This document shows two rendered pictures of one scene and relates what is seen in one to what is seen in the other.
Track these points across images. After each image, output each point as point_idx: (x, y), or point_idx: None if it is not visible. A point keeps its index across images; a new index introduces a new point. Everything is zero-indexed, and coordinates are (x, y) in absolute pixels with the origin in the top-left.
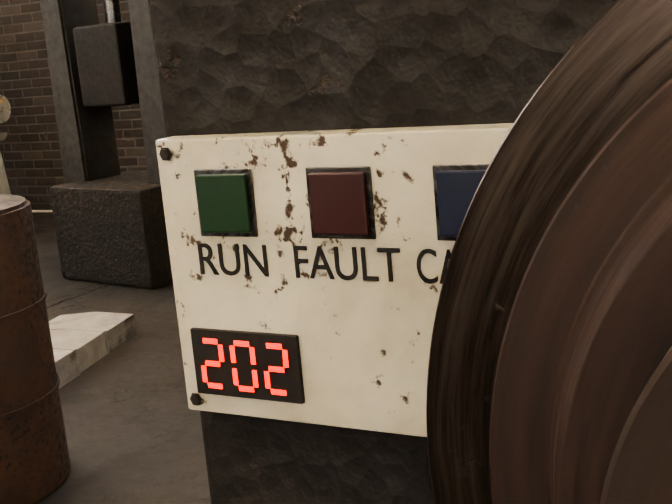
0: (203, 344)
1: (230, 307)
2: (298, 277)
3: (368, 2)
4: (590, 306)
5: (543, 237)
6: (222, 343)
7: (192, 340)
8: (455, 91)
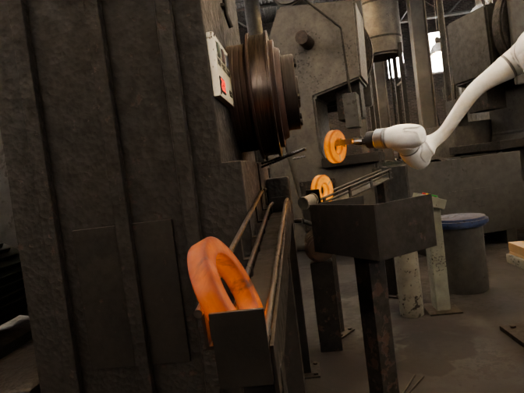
0: (221, 79)
1: (220, 72)
2: (222, 69)
3: (212, 23)
4: (276, 65)
5: (273, 57)
6: (221, 79)
7: (220, 78)
8: None
